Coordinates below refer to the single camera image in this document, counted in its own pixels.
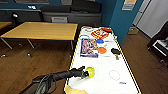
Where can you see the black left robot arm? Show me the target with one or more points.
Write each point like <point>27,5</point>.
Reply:
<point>43,84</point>

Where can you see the yellow air hockey table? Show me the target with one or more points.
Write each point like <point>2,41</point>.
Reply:
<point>100,85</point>

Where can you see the small orange bowl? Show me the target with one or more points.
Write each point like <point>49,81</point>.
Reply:
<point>101,50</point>

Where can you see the black oblong item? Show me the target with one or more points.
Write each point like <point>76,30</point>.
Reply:
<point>115,52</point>

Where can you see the dark grey sofa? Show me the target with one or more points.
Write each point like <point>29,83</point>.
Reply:
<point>26,16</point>
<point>76,15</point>

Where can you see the yellow wooden table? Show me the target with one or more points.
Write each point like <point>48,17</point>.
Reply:
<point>40,31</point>
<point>4,25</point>

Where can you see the cardboard box stack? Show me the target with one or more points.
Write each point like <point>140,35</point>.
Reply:
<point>132,30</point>

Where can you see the interior glass window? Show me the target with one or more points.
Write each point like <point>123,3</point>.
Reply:
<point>66,1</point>
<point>33,1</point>

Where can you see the yellow framed pillar notice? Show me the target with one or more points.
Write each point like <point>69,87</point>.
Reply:
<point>129,4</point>

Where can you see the small black round object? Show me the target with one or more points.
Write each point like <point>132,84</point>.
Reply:
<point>15,16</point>

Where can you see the white wall power strip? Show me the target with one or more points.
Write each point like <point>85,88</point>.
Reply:
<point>32,7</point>

